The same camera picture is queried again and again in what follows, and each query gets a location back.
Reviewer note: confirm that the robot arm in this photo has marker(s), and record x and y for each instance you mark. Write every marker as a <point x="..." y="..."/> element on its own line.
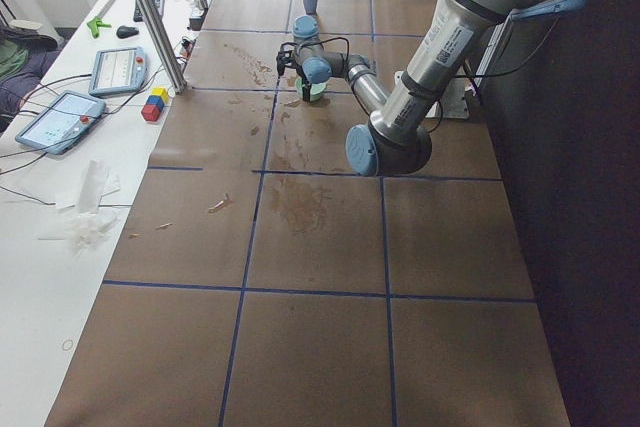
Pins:
<point x="393" y="141"/>

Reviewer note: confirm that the yellow cube block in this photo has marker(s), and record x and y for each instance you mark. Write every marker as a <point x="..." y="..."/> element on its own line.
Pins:
<point x="161" y="92"/>

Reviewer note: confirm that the black computer mouse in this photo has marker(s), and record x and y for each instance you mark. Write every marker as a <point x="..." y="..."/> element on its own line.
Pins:
<point x="124" y="32"/>

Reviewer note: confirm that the crumpled white tissue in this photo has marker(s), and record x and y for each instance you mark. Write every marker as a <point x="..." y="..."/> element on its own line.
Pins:
<point x="77" y="221"/>

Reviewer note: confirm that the aluminium frame post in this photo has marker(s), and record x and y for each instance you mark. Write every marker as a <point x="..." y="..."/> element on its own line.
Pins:
<point x="162" y="44"/>

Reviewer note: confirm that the near teach pendant tablet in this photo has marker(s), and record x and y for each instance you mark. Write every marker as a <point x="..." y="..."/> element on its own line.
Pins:
<point x="62" y="124"/>

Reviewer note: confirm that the blue cube block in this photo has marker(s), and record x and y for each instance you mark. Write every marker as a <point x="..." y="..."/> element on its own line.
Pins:
<point x="157" y="101"/>

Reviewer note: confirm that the metal cup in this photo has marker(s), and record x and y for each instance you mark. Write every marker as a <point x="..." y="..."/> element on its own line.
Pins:
<point x="201" y="4"/>

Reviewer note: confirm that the green plastic tool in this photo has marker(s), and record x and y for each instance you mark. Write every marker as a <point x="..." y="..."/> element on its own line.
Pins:
<point x="95" y="26"/>

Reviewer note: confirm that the red cube block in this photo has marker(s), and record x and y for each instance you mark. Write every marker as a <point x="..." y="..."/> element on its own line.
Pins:
<point x="150" y="113"/>

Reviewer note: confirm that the far teach pendant tablet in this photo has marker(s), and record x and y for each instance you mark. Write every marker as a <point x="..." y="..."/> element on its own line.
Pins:
<point x="118" y="71"/>

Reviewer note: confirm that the teach pendant tablet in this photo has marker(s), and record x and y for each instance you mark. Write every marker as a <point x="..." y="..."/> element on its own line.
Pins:
<point x="62" y="124"/>
<point x="118" y="71"/>

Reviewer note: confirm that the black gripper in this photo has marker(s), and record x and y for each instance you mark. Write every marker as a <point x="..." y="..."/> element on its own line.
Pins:
<point x="290" y="61"/>

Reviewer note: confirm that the light green bowl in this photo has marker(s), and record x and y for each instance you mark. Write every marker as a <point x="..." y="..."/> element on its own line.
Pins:
<point x="316" y="90"/>

